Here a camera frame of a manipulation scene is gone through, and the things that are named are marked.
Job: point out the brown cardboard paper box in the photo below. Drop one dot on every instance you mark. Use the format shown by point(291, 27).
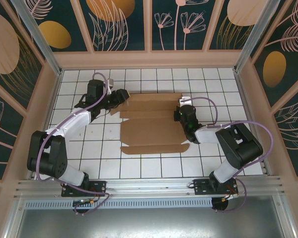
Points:
point(151, 129)

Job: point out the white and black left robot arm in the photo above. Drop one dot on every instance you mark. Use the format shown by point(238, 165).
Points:
point(49, 158)

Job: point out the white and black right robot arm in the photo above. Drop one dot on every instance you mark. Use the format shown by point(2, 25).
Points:
point(241, 146)

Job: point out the small circuit board with LED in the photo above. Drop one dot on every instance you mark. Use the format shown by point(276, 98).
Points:
point(85, 201)

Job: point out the grey metal sheet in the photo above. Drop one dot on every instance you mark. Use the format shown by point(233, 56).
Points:
point(151, 223)

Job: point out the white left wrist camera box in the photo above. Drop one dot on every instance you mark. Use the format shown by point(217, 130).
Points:
point(110, 83)

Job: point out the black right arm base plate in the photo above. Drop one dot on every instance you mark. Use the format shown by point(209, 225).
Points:
point(201, 187)

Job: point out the aluminium mounting rail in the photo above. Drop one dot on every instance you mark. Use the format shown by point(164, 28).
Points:
point(151, 184)

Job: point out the aluminium corner post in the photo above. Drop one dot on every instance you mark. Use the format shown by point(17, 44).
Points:
point(254, 37)
point(38, 37)

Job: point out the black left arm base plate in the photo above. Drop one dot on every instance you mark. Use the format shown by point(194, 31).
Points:
point(99, 186)

